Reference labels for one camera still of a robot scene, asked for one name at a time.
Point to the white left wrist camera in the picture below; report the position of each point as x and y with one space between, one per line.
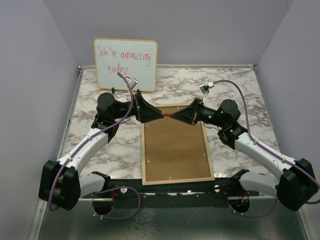
132 82

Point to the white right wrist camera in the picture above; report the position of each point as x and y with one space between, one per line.
205 89

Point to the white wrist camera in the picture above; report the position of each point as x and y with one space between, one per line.
132 82
205 89

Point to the blue picture frame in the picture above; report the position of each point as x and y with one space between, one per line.
175 150

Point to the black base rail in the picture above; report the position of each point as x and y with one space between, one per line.
128 193

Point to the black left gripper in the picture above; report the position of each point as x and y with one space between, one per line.
145 112

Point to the white dry-erase board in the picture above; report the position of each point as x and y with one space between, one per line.
133 58

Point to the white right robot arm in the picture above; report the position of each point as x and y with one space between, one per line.
293 181

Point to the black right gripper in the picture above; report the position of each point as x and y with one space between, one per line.
189 114

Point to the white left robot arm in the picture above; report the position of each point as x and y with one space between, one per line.
60 183

